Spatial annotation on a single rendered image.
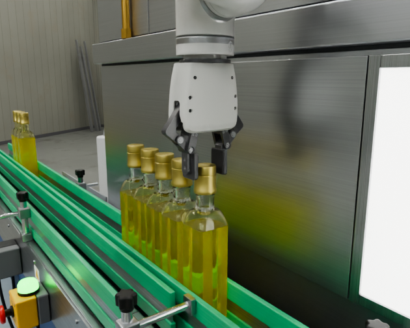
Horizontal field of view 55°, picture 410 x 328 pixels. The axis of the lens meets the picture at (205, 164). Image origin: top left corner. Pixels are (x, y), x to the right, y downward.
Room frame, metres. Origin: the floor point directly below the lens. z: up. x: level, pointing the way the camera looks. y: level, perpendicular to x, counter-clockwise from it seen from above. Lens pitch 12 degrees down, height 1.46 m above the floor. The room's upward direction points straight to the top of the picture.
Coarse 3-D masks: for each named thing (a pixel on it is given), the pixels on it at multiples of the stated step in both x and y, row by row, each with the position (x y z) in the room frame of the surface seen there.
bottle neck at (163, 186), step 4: (160, 180) 0.67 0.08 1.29; (164, 180) 0.67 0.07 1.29; (168, 180) 0.67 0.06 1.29; (160, 184) 0.67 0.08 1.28; (164, 184) 0.67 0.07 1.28; (168, 184) 0.67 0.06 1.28; (160, 188) 0.67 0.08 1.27; (164, 188) 0.67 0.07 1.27; (168, 188) 0.67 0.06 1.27; (172, 188) 0.68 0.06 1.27; (160, 192) 0.67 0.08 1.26; (164, 192) 0.67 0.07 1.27; (168, 192) 0.67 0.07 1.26
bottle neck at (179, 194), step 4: (176, 188) 0.62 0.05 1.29; (180, 188) 0.62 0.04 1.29; (184, 188) 0.62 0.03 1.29; (188, 188) 0.63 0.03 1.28; (176, 192) 0.62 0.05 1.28; (180, 192) 0.62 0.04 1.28; (184, 192) 0.62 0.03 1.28; (188, 192) 0.63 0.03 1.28; (176, 196) 0.62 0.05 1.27; (180, 196) 0.62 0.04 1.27; (184, 196) 0.62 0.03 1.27; (188, 196) 0.63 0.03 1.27; (180, 200) 0.62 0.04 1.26; (184, 200) 0.62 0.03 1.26
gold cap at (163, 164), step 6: (156, 156) 0.67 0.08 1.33; (162, 156) 0.67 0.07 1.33; (168, 156) 0.67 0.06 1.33; (156, 162) 0.67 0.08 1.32; (162, 162) 0.67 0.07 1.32; (168, 162) 0.67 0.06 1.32; (156, 168) 0.67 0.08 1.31; (162, 168) 0.67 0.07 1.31; (168, 168) 0.67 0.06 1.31; (156, 174) 0.67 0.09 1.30; (162, 174) 0.67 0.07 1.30; (168, 174) 0.67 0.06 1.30
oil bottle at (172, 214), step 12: (168, 204) 0.63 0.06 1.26; (180, 204) 0.61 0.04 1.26; (192, 204) 0.62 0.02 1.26; (168, 216) 0.62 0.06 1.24; (180, 216) 0.60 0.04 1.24; (168, 228) 0.62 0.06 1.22; (180, 228) 0.60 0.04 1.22; (168, 240) 0.62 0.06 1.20; (180, 240) 0.60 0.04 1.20; (168, 252) 0.62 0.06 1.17; (180, 252) 0.60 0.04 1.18; (168, 264) 0.62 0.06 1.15; (180, 264) 0.60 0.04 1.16; (180, 276) 0.60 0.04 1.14
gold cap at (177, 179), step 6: (174, 162) 0.62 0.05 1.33; (180, 162) 0.62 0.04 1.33; (174, 168) 0.62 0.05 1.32; (180, 168) 0.62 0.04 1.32; (174, 174) 0.62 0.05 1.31; (180, 174) 0.62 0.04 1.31; (174, 180) 0.62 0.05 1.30; (180, 180) 0.62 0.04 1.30; (186, 180) 0.62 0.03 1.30; (192, 180) 0.64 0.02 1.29; (174, 186) 0.62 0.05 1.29; (180, 186) 0.62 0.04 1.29; (186, 186) 0.62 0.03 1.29
